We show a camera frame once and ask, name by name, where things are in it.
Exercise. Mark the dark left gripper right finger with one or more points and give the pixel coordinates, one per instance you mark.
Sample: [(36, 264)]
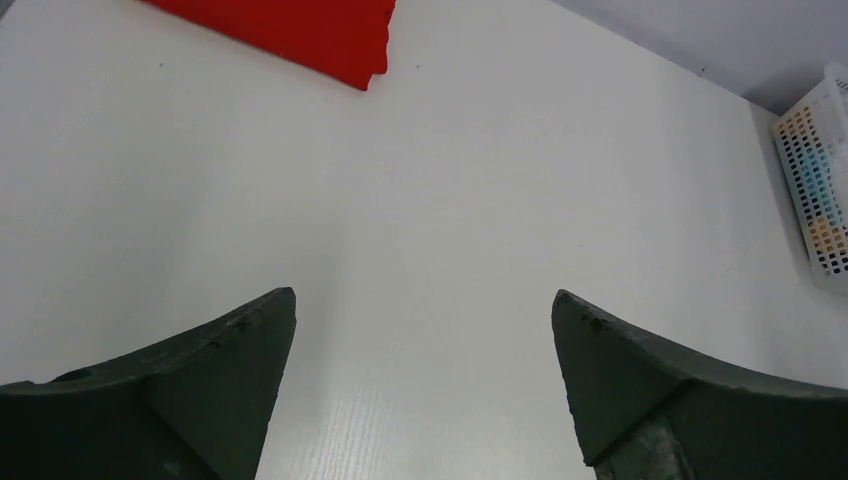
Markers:
[(645, 407)]

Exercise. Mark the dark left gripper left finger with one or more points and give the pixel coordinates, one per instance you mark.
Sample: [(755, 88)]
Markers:
[(196, 405)]

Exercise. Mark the white plastic laundry basket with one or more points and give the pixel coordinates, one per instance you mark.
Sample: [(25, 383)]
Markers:
[(811, 140)]

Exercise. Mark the folded red t shirt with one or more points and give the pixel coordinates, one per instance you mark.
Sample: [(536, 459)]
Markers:
[(345, 40)]

